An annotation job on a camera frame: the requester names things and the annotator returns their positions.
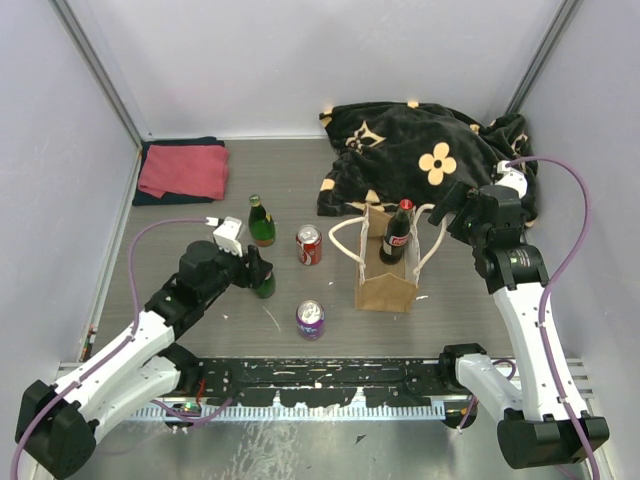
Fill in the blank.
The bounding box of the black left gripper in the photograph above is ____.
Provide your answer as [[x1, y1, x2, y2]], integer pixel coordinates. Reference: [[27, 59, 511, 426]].
[[201, 241, 274, 303]]

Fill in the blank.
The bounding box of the green bottle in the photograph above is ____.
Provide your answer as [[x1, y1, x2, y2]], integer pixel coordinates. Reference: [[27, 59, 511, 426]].
[[248, 194, 276, 247], [254, 271, 276, 299]]

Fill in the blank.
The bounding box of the glass cola bottle red cap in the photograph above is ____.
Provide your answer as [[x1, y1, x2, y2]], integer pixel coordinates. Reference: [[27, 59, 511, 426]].
[[379, 199, 414, 265]]

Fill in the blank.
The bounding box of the burlap canvas cat-print bag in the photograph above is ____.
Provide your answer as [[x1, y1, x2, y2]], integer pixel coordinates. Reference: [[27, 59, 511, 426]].
[[328, 204, 447, 313]]

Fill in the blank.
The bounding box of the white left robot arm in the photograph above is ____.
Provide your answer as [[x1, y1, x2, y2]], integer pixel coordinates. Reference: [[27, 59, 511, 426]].
[[10, 241, 273, 479]]

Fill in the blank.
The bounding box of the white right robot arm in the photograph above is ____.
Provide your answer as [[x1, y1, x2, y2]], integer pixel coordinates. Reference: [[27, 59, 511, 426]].
[[429, 182, 610, 469]]

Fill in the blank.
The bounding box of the red cola can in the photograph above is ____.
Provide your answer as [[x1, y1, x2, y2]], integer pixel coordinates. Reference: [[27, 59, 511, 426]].
[[296, 224, 322, 266]]

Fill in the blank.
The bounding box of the purple soda can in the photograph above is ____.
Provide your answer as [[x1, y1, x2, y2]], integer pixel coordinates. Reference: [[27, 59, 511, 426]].
[[296, 300, 325, 340]]

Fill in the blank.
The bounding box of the black floral fleece blanket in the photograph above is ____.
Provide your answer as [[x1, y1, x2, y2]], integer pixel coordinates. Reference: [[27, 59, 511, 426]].
[[316, 102, 538, 224]]

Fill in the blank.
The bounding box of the pink folded cloth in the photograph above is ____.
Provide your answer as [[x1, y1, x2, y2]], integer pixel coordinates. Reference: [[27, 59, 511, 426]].
[[138, 145, 229, 200]]

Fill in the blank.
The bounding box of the dark teal folded cloth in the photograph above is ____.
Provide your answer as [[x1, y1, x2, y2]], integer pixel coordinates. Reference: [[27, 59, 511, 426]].
[[132, 136, 229, 206]]

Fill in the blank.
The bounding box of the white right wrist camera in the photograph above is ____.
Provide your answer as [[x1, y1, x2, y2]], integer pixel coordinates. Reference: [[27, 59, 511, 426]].
[[494, 160, 528, 199]]

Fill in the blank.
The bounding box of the black mounting base rail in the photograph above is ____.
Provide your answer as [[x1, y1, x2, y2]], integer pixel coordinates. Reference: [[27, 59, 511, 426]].
[[169, 357, 470, 408]]

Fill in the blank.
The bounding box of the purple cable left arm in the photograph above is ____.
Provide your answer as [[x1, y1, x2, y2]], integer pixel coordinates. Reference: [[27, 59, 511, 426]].
[[9, 215, 236, 480]]

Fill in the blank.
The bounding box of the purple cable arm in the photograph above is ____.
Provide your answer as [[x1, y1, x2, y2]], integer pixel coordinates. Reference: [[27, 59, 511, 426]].
[[504, 155, 604, 480], [9, 215, 236, 480]]

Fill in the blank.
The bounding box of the aluminium frame rail front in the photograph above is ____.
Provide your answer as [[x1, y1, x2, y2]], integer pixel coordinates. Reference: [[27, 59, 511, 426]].
[[49, 360, 596, 401]]

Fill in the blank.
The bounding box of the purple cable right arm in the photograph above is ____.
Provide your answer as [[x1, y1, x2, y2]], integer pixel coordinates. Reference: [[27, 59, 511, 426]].
[[504, 155, 604, 480]]

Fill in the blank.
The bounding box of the white slotted cable duct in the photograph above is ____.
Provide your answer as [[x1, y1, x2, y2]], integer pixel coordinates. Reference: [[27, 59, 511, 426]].
[[129, 403, 446, 422]]

